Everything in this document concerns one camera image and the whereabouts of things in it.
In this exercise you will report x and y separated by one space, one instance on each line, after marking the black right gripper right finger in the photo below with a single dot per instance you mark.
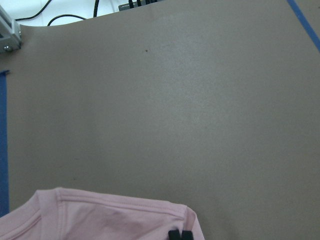
186 235

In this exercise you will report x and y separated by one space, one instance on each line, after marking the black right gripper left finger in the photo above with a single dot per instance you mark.
174 235

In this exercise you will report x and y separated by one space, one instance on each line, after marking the pink Snoopy t-shirt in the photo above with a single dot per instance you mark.
73 214

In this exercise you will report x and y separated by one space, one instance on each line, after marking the aluminium frame post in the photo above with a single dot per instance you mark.
10 33

